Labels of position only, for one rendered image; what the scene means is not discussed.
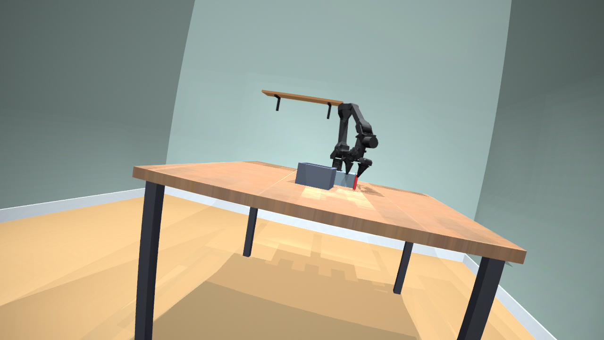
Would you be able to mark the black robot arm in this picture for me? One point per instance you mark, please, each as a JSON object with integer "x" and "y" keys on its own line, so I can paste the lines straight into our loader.
{"x": 365, "y": 138}

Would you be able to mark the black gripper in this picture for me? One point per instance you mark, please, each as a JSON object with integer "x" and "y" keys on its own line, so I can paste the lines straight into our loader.
{"x": 364, "y": 162}

